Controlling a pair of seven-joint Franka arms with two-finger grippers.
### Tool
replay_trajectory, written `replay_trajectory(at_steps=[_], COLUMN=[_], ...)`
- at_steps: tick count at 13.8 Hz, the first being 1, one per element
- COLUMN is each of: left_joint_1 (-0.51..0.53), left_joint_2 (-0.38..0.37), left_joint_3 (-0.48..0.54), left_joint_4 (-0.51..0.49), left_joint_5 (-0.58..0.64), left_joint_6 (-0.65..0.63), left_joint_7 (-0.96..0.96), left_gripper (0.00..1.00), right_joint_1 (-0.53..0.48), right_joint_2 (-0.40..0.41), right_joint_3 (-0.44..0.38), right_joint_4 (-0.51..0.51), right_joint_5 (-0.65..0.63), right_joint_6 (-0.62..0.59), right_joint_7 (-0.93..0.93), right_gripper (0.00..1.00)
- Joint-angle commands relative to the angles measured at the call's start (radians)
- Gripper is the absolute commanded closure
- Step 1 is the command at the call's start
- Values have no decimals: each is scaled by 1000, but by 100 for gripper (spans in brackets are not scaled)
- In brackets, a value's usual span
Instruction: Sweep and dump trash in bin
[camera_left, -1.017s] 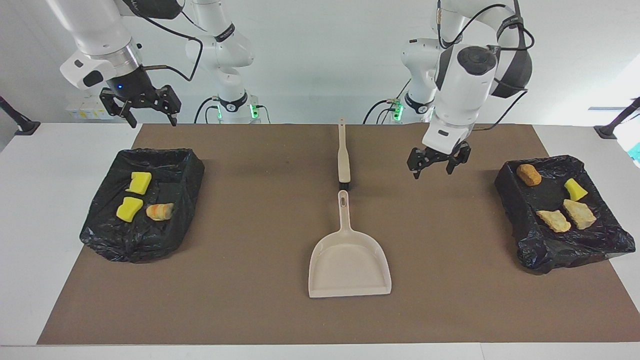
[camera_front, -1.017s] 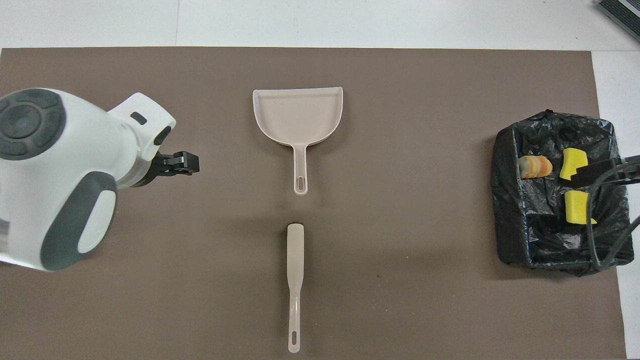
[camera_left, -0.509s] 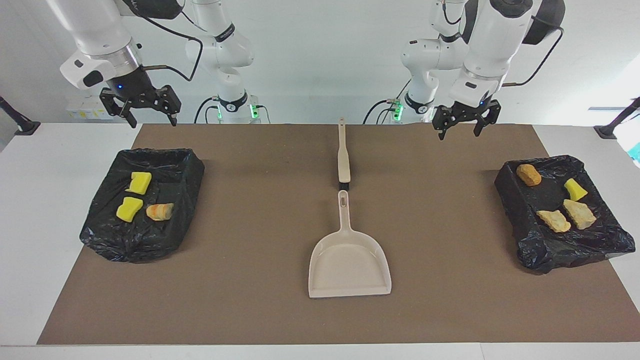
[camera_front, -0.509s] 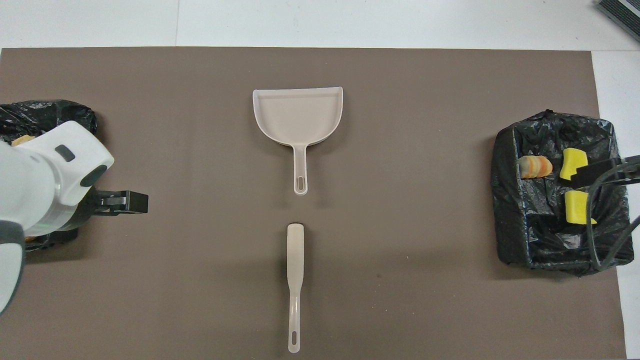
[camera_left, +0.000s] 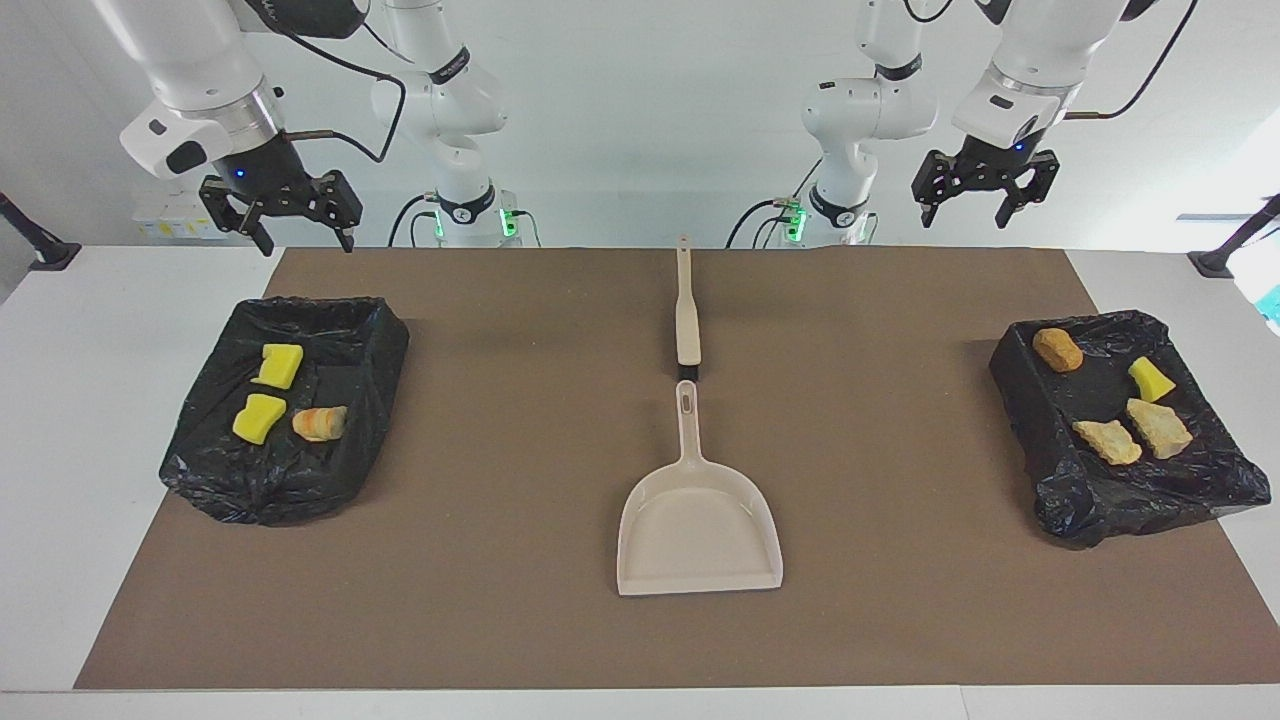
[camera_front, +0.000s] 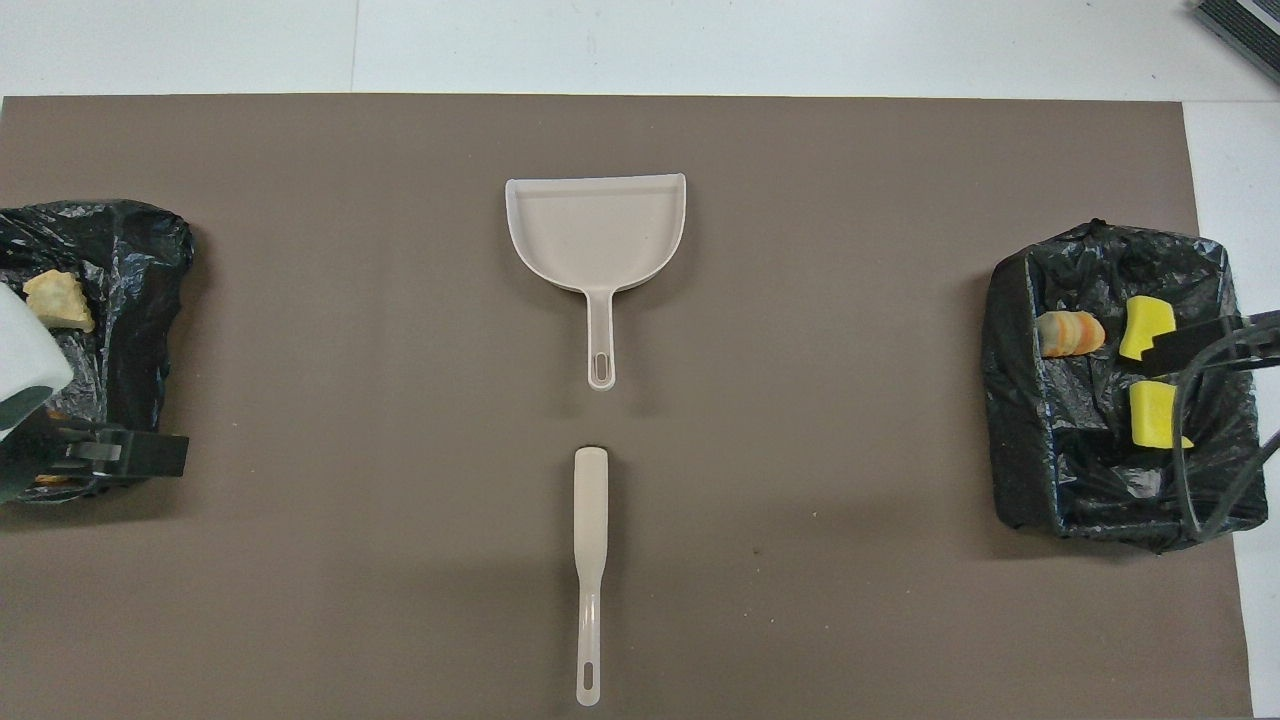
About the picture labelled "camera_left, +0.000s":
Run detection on green and yellow sponge piece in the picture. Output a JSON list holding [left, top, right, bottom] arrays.
[[250, 343, 305, 390]]

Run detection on peanut shaped brown foam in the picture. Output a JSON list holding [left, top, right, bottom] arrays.
[[1032, 328, 1085, 374]]

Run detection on small yellow sponge piece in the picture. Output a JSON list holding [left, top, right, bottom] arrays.
[[1128, 357, 1178, 404]]

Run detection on orange striped foam chunk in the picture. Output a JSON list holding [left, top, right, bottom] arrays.
[[1073, 420, 1143, 467]]

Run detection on beige hand brush black bristles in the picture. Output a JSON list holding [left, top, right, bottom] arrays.
[[675, 236, 703, 384]]

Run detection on greenish tan foam chunk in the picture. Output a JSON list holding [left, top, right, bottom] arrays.
[[1126, 398, 1194, 461]]

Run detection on beige plastic dustpan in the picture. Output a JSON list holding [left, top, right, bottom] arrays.
[[616, 380, 785, 598]]

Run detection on black bag lined bin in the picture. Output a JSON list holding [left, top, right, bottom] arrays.
[[988, 310, 1273, 549], [160, 295, 411, 527]]

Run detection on white cardboard box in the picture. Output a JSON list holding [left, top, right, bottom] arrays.
[[165, 190, 241, 239]]

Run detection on black clamp stand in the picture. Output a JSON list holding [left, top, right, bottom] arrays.
[[0, 192, 81, 271], [1188, 195, 1280, 278]]

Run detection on brown table mat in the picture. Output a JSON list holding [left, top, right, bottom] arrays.
[[75, 247, 1280, 691]]

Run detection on black base cable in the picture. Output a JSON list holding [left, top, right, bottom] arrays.
[[727, 198, 801, 248], [388, 193, 438, 248]]

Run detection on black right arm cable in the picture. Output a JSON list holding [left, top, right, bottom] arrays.
[[265, 0, 409, 164]]

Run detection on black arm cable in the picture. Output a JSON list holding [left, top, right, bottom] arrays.
[[265, 0, 409, 164], [900, 0, 1201, 121]]

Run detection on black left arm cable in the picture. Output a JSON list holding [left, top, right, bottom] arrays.
[[900, 0, 1201, 121]]

